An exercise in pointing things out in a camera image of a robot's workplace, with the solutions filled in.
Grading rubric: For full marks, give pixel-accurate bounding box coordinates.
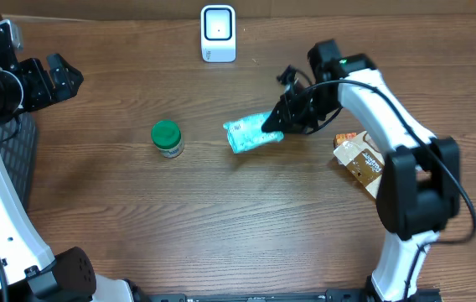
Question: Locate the green lid jar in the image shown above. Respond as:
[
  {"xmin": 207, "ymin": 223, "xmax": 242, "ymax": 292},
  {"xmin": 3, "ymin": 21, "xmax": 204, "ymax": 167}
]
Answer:
[{"xmin": 151, "ymin": 120, "xmax": 184, "ymax": 159}]

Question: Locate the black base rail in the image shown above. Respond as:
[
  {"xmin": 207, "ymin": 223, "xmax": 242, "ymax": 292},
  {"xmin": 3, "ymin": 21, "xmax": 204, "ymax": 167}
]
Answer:
[{"xmin": 145, "ymin": 287, "xmax": 442, "ymax": 302}]

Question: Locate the white brown snack bag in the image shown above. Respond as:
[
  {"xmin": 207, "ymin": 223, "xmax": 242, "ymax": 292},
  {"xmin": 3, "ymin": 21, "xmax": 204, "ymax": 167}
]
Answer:
[{"xmin": 334, "ymin": 131, "xmax": 384, "ymax": 199}]

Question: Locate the teal wipes pack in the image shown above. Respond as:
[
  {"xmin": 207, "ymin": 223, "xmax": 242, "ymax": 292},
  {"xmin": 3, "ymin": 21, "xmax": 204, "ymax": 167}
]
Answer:
[{"xmin": 223, "ymin": 112, "xmax": 284, "ymax": 154}]

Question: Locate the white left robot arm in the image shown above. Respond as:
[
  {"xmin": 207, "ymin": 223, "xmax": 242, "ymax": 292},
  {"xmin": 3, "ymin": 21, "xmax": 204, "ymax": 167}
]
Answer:
[{"xmin": 0, "ymin": 20, "xmax": 148, "ymax": 301}]

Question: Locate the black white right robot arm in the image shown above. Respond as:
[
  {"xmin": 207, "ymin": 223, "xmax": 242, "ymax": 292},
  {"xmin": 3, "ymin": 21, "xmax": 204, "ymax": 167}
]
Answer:
[{"xmin": 261, "ymin": 39, "xmax": 476, "ymax": 301}]

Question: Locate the white barcode scanner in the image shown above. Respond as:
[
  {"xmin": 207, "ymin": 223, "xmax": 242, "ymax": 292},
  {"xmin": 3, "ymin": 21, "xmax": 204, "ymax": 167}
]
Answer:
[{"xmin": 200, "ymin": 4, "xmax": 237, "ymax": 63}]

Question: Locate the dark grey mesh basket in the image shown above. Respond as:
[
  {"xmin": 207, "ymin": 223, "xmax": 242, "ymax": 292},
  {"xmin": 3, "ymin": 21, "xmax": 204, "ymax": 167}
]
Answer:
[{"xmin": 0, "ymin": 113, "xmax": 39, "ymax": 210}]

